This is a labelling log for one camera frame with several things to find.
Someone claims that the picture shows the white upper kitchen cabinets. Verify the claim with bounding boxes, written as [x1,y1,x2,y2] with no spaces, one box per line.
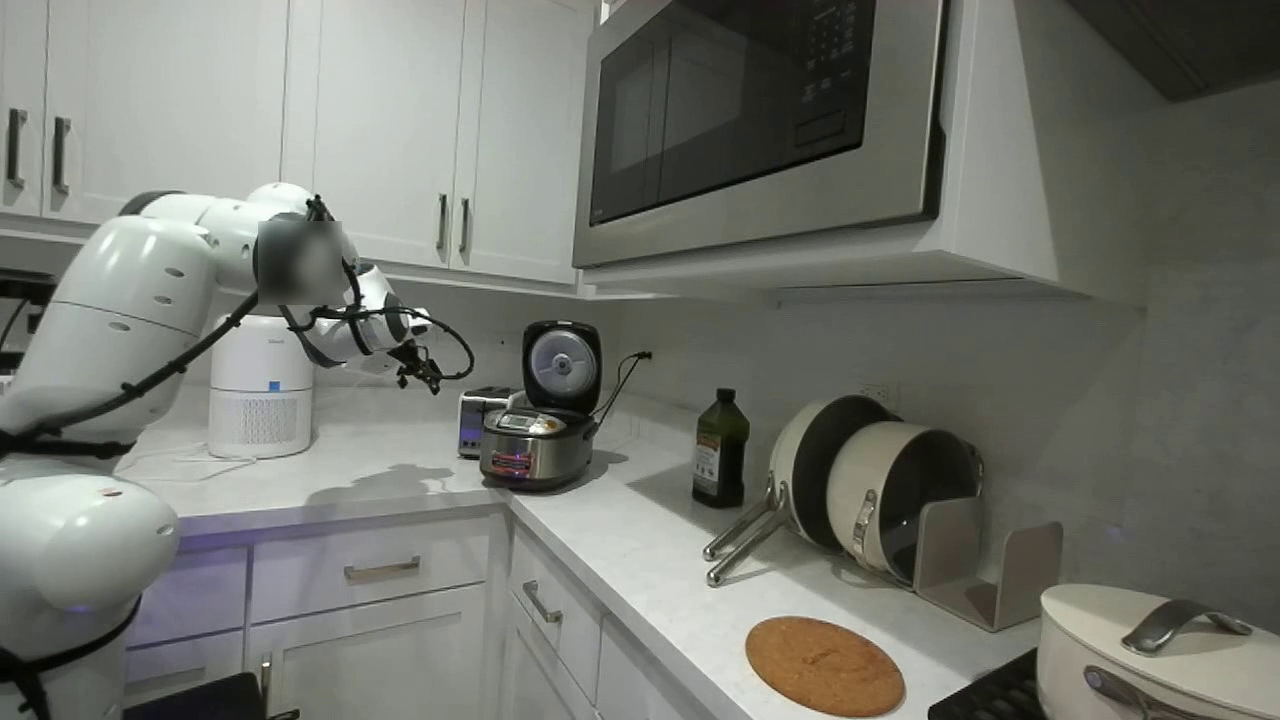
[0,0,597,290]

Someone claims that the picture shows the stainless steel microwave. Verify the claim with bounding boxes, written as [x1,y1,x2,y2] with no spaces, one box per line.
[575,0,947,269]

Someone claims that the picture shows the beige pan rack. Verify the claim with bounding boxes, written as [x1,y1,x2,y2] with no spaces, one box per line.
[912,501,1066,630]

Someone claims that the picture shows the silver toaster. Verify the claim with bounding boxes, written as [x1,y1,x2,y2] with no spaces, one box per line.
[455,384,515,458]

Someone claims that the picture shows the cream frying pan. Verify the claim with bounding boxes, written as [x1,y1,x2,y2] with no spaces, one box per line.
[705,397,890,577]

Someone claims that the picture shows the silver rice cooker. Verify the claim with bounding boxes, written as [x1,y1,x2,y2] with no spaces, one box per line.
[480,320,604,491]

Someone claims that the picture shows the white lower cabinets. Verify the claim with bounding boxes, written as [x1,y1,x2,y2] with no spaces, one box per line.
[124,510,712,720]

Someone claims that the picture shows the cream pot with lid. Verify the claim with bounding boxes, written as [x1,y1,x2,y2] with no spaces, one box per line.
[1036,583,1280,720]

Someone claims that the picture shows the cork trivet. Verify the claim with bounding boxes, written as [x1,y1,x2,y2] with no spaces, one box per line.
[744,614,907,715]

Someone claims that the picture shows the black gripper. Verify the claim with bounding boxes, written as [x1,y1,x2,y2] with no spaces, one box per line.
[393,313,446,392]

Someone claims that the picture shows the white cylindrical appliance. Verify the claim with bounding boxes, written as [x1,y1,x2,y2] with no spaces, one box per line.
[209,317,311,458]

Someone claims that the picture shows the cream saucepan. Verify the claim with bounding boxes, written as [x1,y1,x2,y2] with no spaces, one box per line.
[705,420,985,589]

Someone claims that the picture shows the dark olive oil bottle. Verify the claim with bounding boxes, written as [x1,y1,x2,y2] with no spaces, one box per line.
[691,388,750,507]

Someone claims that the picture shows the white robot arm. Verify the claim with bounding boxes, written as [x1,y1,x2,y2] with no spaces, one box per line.
[0,185,446,720]

